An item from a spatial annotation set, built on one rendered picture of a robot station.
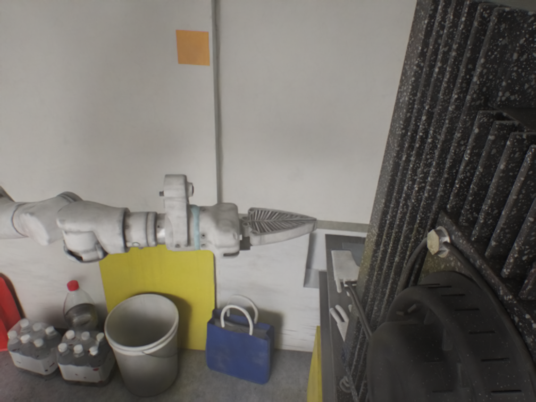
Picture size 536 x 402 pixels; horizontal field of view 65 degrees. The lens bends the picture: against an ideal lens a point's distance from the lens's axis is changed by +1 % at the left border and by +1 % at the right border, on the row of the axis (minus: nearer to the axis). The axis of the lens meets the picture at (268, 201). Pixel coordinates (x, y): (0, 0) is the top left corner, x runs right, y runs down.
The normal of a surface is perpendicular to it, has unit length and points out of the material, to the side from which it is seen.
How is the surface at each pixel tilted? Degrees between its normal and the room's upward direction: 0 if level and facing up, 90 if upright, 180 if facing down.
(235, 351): 88
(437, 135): 90
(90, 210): 8
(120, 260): 87
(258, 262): 90
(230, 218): 7
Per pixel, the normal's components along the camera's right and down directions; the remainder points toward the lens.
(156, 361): 0.53, 0.52
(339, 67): -0.08, 0.53
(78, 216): 0.15, -0.75
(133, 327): 0.69, 0.37
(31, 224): -0.51, 0.44
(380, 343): -0.99, 0.02
